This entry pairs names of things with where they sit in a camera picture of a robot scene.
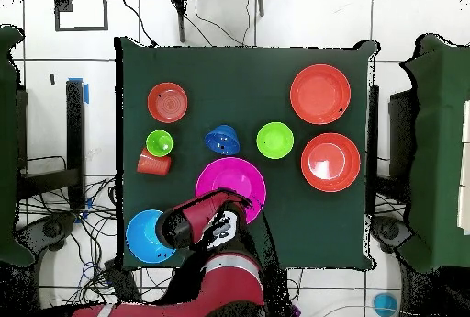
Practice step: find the large pink bowl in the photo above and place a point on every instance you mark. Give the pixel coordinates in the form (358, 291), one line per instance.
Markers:
(235, 177)

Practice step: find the dark blue bowl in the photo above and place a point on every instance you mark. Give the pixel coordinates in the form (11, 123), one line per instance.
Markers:
(222, 140)

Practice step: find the green cup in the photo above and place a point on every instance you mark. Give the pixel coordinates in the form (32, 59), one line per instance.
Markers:
(158, 143)

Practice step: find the orange cup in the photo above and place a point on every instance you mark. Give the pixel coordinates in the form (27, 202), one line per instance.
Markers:
(154, 165)

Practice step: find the small orange bowl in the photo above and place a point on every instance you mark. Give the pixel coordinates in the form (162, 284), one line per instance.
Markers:
(167, 102)

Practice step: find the large light blue bowl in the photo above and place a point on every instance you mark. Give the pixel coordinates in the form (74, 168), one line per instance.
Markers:
(141, 236)

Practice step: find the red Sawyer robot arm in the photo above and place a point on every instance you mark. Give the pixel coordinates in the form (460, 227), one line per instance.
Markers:
(220, 287)

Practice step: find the green bowl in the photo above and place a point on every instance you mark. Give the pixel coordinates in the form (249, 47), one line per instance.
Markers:
(274, 140)

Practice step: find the dark green tablecloth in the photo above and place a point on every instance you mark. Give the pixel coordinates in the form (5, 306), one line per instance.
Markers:
(235, 74)

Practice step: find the large orange bowl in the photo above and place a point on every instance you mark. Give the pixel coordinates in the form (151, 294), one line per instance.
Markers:
(320, 94)
(330, 162)

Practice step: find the black metal stand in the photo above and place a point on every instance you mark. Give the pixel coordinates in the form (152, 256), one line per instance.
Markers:
(181, 19)

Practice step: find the black power box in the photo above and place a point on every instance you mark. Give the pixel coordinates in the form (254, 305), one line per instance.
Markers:
(123, 284)

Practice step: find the dark grey floor base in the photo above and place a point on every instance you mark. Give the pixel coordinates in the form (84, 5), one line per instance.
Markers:
(389, 232)
(51, 228)

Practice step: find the neighbouring green cloth table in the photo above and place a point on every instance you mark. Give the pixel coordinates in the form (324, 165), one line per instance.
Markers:
(440, 148)
(9, 148)

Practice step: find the light blue bowl on floor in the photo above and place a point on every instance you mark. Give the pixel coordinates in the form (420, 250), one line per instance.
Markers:
(385, 304)

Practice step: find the black table frame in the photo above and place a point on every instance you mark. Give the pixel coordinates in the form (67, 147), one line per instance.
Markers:
(75, 129)
(372, 129)

